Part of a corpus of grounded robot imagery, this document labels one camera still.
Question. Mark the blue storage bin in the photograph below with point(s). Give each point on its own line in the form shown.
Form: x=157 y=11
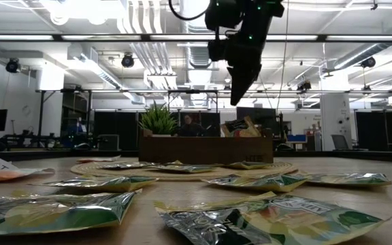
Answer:
x=296 y=138

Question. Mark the person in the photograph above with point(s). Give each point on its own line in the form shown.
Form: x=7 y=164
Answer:
x=190 y=127

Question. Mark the white square pillar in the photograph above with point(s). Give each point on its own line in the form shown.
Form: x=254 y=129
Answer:
x=335 y=119

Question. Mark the small green potted plant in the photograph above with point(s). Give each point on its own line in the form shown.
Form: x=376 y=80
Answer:
x=158 y=119

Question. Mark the black metal table frame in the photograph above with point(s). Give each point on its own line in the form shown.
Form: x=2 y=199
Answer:
x=46 y=155

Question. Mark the brown wooden tea box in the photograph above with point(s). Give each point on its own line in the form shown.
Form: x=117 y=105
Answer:
x=203 y=149

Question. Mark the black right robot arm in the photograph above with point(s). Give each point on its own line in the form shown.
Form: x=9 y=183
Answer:
x=240 y=13

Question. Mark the white orange tea bag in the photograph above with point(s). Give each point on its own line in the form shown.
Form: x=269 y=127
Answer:
x=2 y=173
x=97 y=159

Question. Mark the black background robot arms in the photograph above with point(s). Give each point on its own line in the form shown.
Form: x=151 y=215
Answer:
x=26 y=139

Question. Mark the black LED light bar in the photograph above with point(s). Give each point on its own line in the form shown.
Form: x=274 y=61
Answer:
x=145 y=37

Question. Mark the grey office chair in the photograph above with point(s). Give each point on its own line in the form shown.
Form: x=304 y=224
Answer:
x=339 y=142

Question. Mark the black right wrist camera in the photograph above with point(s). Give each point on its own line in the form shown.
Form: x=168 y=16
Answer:
x=217 y=50

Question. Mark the black metal rig frame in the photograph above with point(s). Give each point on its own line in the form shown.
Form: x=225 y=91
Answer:
x=131 y=91

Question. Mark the black computer monitor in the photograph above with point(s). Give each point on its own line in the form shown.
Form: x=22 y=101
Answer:
x=267 y=117

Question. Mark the grey storage box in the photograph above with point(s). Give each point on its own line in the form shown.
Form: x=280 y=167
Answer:
x=108 y=142

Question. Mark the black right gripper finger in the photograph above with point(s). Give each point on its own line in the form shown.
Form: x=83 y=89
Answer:
x=250 y=76
x=237 y=80

